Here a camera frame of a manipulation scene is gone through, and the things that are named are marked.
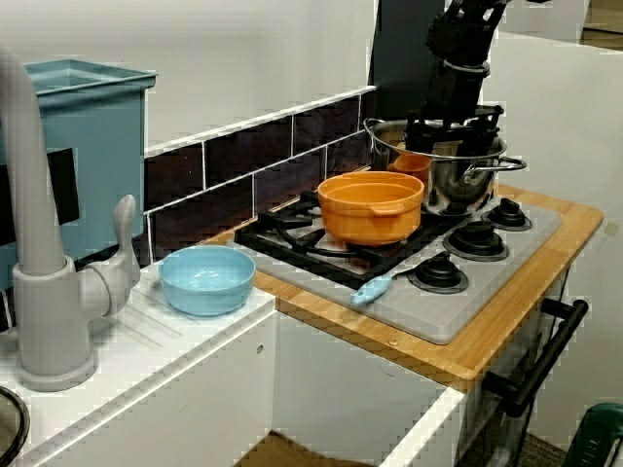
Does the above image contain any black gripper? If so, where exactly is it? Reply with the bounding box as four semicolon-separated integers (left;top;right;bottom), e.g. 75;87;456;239
404;60;505;157

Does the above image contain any stainless steel pot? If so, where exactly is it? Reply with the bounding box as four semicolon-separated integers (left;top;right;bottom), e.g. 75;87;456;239
363;116;528;218

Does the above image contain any black stove knob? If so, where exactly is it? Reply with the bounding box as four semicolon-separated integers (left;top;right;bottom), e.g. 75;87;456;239
443;219;510;259
407;252;469;296
481;198;534;233

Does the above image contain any black slanted support panel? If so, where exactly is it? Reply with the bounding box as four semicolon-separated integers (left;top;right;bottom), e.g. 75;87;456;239
367;0;439;123

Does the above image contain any orange plastic pot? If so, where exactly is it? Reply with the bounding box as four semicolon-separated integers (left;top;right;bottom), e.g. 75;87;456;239
316;170;425;246

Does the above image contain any grey toy cooktop plate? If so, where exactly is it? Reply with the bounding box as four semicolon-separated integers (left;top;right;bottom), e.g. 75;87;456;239
233;197;564;346

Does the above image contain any black burner grate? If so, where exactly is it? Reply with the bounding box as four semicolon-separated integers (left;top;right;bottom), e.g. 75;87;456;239
234;189;449;293

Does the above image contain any white toy oven door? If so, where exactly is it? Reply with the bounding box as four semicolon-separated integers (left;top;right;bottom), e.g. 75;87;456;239
461;267;580;467

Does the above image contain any wooden countertop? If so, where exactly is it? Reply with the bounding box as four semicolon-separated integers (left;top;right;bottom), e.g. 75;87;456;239
203;184;605;380

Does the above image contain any dark tile backsplash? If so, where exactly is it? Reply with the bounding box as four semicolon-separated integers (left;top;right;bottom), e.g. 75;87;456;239
0;86;379;337

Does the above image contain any light blue bowl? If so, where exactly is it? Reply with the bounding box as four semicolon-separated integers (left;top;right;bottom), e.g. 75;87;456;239
158;244;257;317

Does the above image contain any green clamp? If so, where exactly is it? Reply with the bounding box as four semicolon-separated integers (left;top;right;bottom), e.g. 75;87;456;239
564;402;623;467

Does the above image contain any teal blue box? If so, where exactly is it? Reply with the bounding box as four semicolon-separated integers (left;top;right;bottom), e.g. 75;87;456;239
0;58;160;273

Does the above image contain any brown cardboard sheet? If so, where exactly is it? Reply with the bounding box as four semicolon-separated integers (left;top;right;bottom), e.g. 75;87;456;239
233;430;361;467

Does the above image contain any white sink unit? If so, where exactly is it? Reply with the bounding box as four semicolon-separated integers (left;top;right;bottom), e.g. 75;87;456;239
0;257;468;467

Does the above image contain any grey toy faucet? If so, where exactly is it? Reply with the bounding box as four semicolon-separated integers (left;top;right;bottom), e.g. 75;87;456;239
0;43;142;393

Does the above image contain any dark glass lid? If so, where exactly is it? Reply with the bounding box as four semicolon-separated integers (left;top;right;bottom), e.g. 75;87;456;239
0;386;31;467

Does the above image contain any black oven door handle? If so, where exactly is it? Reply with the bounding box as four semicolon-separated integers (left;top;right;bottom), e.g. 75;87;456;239
486;297;590;417

